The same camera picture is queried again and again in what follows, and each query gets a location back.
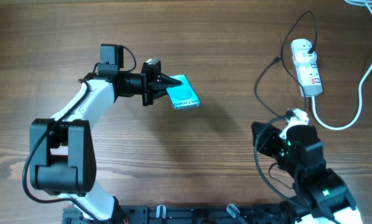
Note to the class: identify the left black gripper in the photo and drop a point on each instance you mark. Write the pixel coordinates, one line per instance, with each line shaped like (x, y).
(145, 86)

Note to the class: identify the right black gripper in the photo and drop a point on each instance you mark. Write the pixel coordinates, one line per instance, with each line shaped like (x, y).
(260, 137)

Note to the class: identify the teal screen smartphone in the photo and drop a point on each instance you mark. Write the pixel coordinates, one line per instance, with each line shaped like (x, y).
(182, 96)

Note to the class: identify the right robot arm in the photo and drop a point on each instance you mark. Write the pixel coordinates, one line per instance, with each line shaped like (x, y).
(321, 195)

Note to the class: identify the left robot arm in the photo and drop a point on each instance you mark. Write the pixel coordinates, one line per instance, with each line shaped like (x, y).
(61, 165)

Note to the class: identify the white charger plug adapter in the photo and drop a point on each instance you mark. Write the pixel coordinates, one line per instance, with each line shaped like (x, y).
(303, 57)

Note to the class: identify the white power strip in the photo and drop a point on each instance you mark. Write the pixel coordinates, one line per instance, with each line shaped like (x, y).
(308, 75)

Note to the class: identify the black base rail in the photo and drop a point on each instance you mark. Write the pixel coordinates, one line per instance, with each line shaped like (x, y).
(142, 214)

